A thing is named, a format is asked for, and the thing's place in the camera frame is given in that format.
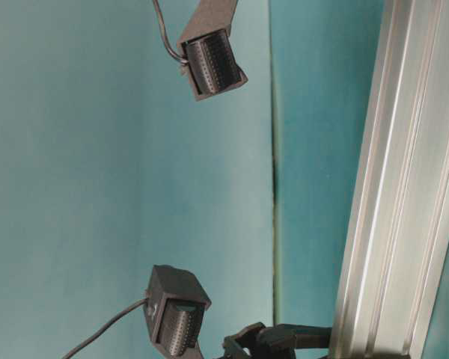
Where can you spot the black wrist camera,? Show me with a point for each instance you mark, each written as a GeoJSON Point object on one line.
{"type": "Point", "coordinates": [211, 65]}
{"type": "Point", "coordinates": [174, 312]}

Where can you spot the black wrist camera, upper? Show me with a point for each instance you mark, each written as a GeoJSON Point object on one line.
{"type": "Point", "coordinates": [211, 65]}

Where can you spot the black wrist camera, lower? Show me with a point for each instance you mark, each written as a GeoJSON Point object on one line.
{"type": "Point", "coordinates": [174, 312]}

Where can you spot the black gripper, lower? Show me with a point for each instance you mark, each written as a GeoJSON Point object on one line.
{"type": "Point", "coordinates": [244, 344]}

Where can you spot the silver aluminium extrusion rail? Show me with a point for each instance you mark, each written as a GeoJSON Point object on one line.
{"type": "Point", "coordinates": [398, 231]}

